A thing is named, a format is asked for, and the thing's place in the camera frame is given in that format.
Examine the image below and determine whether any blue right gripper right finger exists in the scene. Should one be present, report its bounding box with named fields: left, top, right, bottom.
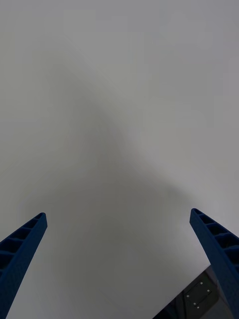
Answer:
left=189, top=208, right=239, bottom=319

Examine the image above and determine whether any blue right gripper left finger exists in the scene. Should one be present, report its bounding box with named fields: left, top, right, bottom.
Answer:
left=0, top=212, right=47, bottom=319

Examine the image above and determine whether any black plate with screws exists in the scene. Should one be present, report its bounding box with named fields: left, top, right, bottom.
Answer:
left=181, top=271, right=221, bottom=312

